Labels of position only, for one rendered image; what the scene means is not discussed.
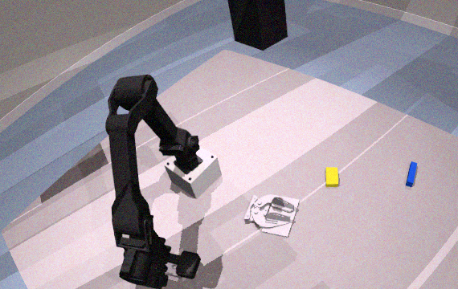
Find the blue rectangular block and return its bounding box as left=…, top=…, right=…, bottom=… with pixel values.
left=406, top=162, right=417, bottom=187

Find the yellow rectangular block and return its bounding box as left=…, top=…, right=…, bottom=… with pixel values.
left=325, top=167, right=338, bottom=187

